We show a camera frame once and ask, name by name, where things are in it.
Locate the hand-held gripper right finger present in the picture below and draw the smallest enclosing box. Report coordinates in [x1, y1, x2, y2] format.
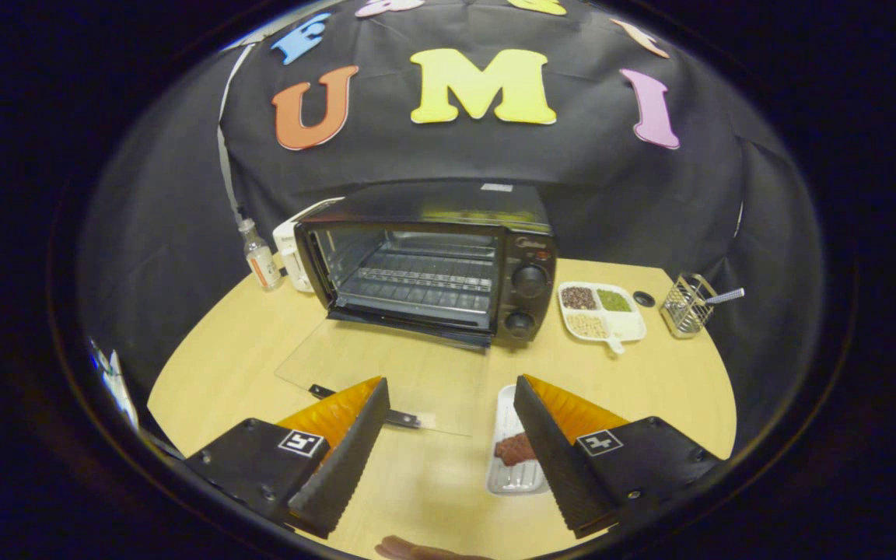
[513, 374, 723, 539]

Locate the brown meat steak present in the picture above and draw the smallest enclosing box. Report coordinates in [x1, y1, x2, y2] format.
[494, 432, 538, 467]

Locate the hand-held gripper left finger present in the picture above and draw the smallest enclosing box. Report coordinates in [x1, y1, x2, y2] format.
[184, 376, 391, 539]

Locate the white bread toaster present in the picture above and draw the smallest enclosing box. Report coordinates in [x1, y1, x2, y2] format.
[272, 197, 345, 293]

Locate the small white plastic tray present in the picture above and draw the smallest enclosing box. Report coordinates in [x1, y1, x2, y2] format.
[486, 384, 550, 496]

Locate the white divided dish with grains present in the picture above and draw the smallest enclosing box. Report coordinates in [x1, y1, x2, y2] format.
[557, 281, 647, 355]

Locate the small clear glass bottle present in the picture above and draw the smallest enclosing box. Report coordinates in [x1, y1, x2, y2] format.
[237, 219, 283, 292]

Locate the black backdrop cloth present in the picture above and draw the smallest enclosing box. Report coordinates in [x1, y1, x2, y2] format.
[79, 0, 818, 452]

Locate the black toaster oven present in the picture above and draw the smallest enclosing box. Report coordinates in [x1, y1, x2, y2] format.
[275, 180, 558, 436]

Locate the metal wire utensil holder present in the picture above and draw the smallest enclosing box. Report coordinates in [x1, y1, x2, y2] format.
[660, 272, 717, 339]

